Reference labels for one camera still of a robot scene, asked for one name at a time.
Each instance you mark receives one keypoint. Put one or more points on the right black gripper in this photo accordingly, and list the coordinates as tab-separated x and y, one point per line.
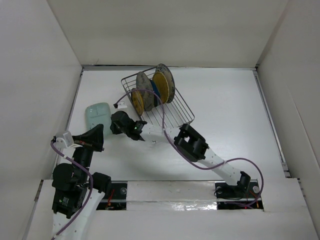
116	131

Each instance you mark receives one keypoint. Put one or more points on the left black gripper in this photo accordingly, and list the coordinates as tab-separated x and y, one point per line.
93	138

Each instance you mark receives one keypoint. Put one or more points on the light green rectangular plate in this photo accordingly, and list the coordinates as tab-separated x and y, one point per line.
99	113

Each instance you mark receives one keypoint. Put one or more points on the gold and black plate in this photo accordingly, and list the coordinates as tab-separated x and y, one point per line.
137	100

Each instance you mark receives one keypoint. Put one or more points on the dark blue leaf dish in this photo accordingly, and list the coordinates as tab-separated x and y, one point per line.
157	93

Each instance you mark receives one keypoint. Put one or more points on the grey deer plate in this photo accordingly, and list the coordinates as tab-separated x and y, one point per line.
146	90

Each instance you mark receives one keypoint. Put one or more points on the round bamboo woven plate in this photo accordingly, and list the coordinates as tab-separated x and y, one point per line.
162	85

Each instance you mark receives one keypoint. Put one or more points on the blue floral round plate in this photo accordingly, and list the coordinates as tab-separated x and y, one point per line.
170	80

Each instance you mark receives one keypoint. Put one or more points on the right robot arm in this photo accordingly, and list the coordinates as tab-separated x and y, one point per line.
187	141

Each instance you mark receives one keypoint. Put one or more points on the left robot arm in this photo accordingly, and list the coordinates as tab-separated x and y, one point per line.
77	191

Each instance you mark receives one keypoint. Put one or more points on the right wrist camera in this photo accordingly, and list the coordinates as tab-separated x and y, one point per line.
120	105

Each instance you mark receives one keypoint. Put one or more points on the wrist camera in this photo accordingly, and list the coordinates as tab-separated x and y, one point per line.
63	140
120	105

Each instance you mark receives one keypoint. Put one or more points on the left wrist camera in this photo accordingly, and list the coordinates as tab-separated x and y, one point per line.
63	140

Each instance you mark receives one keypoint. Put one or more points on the grey wire dish rack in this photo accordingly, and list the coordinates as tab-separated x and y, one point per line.
176	112

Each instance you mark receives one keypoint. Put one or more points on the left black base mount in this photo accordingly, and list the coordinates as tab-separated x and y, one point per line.
117	199

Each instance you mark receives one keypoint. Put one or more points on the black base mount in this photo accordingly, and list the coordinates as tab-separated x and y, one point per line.
228	198
117	199

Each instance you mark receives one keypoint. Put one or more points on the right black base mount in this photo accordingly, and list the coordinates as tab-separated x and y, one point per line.
228	198

